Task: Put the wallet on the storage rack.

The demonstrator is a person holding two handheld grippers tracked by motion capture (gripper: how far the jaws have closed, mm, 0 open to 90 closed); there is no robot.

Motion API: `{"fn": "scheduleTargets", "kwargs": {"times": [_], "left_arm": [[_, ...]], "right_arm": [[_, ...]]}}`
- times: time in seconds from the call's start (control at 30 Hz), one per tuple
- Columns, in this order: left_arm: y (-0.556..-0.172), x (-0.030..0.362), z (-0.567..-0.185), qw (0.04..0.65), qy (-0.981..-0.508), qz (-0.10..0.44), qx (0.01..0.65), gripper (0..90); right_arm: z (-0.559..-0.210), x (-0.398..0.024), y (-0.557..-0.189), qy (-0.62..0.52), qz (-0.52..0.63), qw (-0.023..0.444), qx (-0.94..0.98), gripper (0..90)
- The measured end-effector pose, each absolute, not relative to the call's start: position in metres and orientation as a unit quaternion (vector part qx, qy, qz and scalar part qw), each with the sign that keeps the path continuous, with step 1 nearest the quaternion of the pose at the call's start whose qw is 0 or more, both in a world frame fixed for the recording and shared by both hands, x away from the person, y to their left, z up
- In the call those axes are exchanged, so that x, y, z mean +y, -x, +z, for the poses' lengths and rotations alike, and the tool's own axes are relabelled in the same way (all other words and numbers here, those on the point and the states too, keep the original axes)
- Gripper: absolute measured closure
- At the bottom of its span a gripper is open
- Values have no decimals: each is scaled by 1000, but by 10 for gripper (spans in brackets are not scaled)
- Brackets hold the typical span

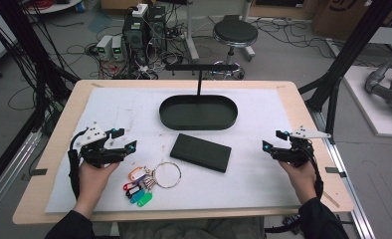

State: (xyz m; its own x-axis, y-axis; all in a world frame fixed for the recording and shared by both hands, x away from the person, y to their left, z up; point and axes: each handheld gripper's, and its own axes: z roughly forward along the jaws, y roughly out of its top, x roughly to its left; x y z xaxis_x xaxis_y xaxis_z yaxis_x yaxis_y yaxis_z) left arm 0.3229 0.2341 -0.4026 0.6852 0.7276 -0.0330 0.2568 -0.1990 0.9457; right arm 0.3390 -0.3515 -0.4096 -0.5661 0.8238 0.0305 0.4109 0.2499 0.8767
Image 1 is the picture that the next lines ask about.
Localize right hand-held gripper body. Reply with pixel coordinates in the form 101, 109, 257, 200
272, 125, 331, 168

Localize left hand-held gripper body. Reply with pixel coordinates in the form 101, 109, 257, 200
72, 121, 129, 169

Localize key ring with coloured tags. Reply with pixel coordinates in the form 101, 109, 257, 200
122, 161, 182, 208

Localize black wallet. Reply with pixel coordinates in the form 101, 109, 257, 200
169, 132, 233, 173

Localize black oval tray key stand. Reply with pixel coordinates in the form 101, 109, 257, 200
158, 64, 239, 131

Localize person's left hand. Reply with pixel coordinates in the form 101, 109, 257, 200
78, 161, 120, 204

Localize person's right hand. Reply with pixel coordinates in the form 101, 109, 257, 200
278, 161, 318, 204

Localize white table mat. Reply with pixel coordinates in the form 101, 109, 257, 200
45, 87, 301, 214

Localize white base board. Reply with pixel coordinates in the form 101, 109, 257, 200
342, 65, 392, 138

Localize grey power supply unit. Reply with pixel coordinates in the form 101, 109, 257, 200
111, 35, 124, 62
96, 35, 114, 62

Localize black computer tower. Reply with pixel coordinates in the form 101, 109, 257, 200
147, 5, 168, 55
122, 13, 149, 65

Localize person's grey pants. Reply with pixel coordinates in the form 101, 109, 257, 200
117, 216, 266, 239

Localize black round stool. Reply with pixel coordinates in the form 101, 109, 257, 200
212, 19, 260, 81

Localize white table leg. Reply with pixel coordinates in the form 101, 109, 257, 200
183, 0, 201, 63

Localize white power strip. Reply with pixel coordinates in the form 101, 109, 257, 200
131, 3, 149, 19

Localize cardboard box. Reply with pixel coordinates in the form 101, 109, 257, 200
311, 0, 392, 42

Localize left hand-held gripper black cable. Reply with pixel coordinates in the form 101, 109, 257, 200
67, 129, 86, 201

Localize hand-held gripper black cable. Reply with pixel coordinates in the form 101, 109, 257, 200
302, 145, 324, 200
67, 129, 86, 201

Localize right hand-held gripper black cable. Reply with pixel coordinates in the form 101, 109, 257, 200
302, 145, 324, 200

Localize aluminium rail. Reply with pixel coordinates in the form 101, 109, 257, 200
311, 109, 377, 239
0, 128, 43, 221

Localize tangle of black floor cables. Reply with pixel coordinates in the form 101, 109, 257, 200
255, 17, 337, 60

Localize black frame post with cables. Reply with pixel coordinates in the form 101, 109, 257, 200
0, 0, 81, 137

